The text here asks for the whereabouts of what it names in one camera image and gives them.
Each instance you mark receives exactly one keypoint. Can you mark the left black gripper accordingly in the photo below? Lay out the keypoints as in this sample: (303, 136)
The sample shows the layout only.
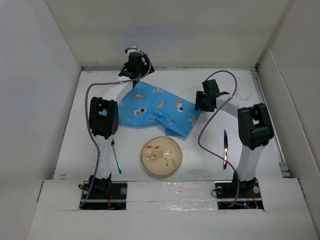
(146, 67)

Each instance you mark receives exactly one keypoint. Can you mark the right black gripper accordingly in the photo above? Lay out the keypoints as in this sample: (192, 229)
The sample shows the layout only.
(200, 95)

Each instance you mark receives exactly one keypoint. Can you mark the blue space-print cloth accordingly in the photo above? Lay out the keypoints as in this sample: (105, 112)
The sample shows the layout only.
(147, 105)

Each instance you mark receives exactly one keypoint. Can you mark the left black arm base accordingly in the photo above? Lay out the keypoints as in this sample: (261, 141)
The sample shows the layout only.
(103, 194)

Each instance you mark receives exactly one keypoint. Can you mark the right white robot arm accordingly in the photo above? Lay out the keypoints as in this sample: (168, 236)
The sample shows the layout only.
(255, 129)

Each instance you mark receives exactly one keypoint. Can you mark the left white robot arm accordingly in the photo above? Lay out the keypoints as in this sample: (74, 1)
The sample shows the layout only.
(101, 113)

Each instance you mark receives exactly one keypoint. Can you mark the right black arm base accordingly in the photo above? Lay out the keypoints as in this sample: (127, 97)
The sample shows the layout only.
(234, 195)

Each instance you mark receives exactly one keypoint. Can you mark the clear drinking glass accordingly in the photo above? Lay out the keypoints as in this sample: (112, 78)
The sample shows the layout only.
(243, 94)

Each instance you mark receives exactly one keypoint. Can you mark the iridescent knife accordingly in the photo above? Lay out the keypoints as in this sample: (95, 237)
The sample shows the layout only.
(225, 149)

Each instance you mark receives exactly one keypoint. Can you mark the iridescent fork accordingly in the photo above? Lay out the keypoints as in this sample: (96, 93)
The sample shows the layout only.
(116, 158)

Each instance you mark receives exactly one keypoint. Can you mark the round bird-pattern plate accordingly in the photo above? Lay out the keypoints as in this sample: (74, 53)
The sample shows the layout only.
(161, 156)

